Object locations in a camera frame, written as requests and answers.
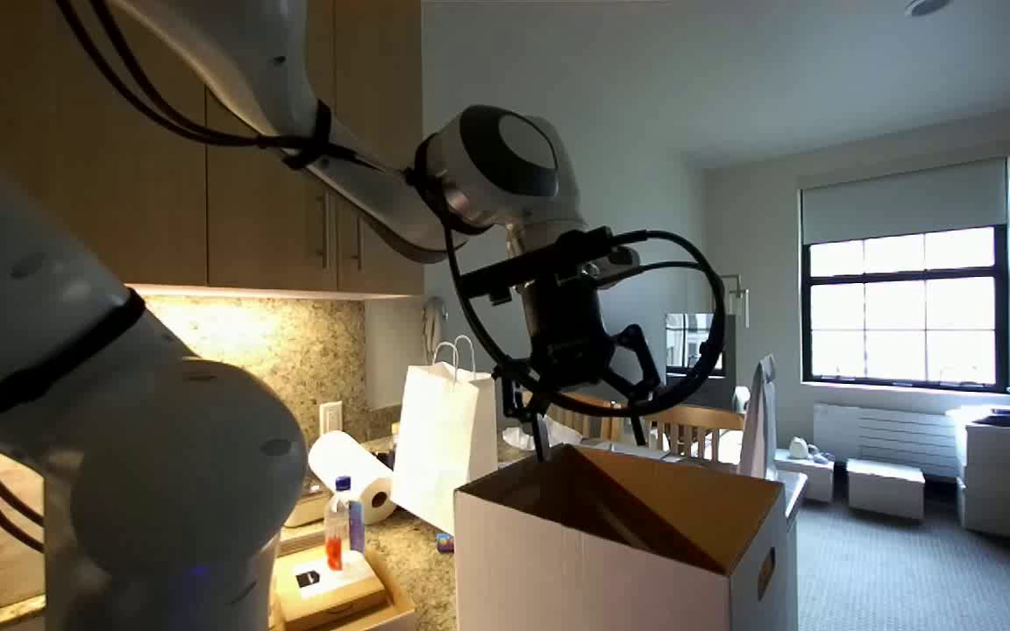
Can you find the crumpled white plastic bag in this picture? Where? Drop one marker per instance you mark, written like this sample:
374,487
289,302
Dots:
518,442

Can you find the white paper towel roll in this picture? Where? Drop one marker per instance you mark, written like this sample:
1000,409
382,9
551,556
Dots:
350,467

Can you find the white side table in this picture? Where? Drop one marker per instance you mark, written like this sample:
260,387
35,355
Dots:
809,474

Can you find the white paper shopping bag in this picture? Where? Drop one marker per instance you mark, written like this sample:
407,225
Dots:
441,442

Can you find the clear bottle blue label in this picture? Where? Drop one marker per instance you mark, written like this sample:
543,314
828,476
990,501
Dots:
357,520

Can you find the kitchen wall cabinet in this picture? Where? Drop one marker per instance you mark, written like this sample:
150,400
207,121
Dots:
273,213

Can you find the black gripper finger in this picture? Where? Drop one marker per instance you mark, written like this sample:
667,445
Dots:
536,414
647,373

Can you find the light wooden block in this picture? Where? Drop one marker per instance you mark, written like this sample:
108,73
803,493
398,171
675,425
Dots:
330,583

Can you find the small television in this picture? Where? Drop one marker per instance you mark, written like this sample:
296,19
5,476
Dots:
692,342

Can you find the white roller blind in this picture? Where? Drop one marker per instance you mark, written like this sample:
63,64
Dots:
907,198

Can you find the white drawer cabinet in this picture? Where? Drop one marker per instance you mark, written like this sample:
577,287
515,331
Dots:
999,476

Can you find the white hanging cloth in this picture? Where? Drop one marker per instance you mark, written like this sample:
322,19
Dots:
759,420

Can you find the white cardboard storage box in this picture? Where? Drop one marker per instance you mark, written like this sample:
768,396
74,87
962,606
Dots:
577,572

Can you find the white backsplash outlet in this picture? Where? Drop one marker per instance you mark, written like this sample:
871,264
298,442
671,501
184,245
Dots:
330,418

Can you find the wooden dining chair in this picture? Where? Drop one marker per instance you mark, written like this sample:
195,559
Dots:
594,418
699,430

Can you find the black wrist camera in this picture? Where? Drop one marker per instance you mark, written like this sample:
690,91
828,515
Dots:
488,279

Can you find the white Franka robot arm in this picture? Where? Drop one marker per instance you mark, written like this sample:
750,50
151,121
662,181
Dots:
178,501

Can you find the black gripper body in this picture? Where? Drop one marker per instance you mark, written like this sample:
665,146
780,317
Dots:
577,326

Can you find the dark television stand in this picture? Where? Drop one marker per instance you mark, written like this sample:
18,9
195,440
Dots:
716,391

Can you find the black framed window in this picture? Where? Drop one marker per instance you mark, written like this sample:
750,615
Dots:
907,305

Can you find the white cube ottoman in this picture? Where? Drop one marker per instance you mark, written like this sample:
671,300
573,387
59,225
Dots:
885,487

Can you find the white wall radiator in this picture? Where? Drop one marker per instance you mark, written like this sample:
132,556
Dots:
885,440

